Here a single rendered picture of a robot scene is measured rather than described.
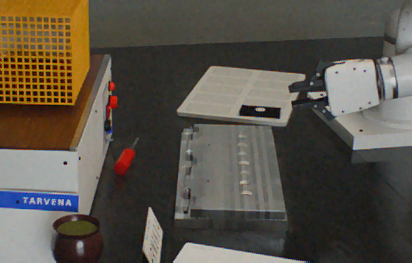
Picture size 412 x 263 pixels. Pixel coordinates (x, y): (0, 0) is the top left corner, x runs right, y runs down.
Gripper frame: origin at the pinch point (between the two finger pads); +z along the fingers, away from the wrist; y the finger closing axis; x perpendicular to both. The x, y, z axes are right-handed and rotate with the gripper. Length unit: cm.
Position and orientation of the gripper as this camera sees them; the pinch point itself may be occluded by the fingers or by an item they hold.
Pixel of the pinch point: (300, 95)
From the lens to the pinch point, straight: 185.4
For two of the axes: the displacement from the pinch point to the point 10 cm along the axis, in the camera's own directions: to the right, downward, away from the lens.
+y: 2.0, 9.1, 3.6
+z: -9.8, 1.8, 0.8
